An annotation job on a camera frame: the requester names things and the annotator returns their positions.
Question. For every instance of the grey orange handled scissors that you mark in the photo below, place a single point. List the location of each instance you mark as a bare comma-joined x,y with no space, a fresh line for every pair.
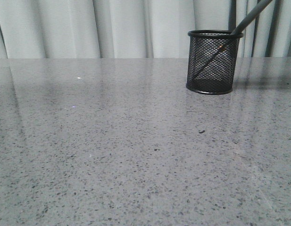
239,28

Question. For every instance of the black mesh pen bucket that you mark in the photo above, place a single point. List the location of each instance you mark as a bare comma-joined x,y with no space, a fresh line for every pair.
212,61

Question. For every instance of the grey white curtain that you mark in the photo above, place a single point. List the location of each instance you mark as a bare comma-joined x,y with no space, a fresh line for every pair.
111,28

